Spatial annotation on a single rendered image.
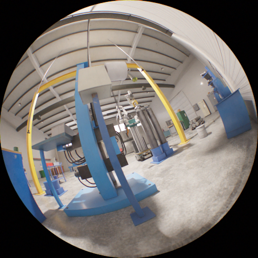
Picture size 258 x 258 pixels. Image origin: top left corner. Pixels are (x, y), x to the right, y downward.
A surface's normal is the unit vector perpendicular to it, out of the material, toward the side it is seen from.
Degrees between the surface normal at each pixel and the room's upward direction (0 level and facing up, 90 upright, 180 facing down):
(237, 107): 90
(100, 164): 90
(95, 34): 173
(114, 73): 161
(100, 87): 180
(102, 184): 90
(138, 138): 90
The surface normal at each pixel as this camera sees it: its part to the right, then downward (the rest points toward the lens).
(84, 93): 0.36, 0.91
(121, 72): 0.43, 0.67
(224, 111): -0.90, 0.29
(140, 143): 0.13, -0.28
